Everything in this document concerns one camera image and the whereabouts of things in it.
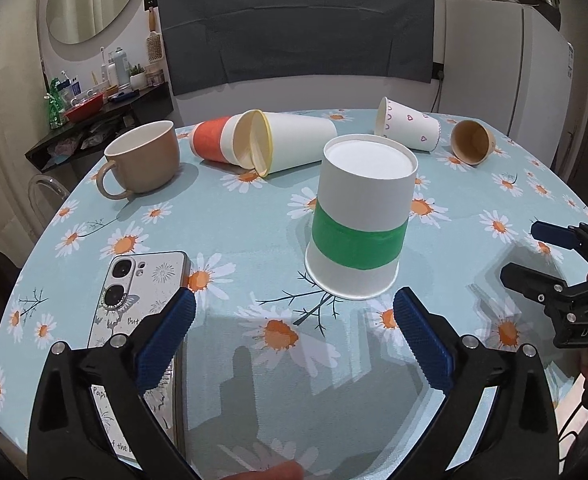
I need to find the orange striped paper cup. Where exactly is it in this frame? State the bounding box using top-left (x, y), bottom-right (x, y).
top-left (190, 114), bottom-right (241, 166)

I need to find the beige ceramic mug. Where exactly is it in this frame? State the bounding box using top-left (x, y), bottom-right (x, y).
top-left (96, 120), bottom-right (180, 200)

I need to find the transparent chair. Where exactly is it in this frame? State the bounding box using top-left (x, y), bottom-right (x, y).
top-left (28, 174), bottom-right (70, 230)

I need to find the beige curtain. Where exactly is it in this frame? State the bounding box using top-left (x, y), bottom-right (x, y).
top-left (0, 0), bottom-right (48, 264)

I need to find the left hand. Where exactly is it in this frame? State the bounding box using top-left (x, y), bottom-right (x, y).
top-left (224, 460), bottom-right (305, 480)

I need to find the butterfly case smartphone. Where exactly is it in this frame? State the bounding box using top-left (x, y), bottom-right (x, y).
top-left (88, 252), bottom-right (191, 453)

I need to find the green plastic bottle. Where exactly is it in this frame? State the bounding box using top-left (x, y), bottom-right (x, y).
top-left (45, 78), bottom-right (65, 130)

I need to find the small brown paper cup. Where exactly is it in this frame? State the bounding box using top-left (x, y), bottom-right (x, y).
top-left (450, 119), bottom-right (496, 167)

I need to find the white thermos bottle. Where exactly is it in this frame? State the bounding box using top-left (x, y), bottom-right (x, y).
top-left (112, 47), bottom-right (129, 86)

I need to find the pink hearts white paper cup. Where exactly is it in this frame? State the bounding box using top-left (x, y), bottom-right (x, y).
top-left (374, 96), bottom-right (442, 152)

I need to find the green striped white paper cup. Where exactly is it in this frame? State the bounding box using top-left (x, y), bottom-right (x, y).
top-left (305, 134), bottom-right (419, 300)

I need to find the small potted plant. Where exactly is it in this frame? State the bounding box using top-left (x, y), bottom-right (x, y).
top-left (129, 64), bottom-right (147, 90)

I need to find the red bowl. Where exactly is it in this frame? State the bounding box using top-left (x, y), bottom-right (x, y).
top-left (65, 94), bottom-right (104, 124)

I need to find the yellow rimmed white paper cup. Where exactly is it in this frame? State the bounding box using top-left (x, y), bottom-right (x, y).
top-left (228, 110), bottom-right (337, 177)

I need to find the white refrigerator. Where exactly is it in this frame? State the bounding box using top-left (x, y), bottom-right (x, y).
top-left (439, 0), bottom-right (574, 166)

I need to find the black side shelf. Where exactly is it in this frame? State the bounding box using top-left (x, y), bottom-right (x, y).
top-left (24, 82), bottom-right (173, 172)

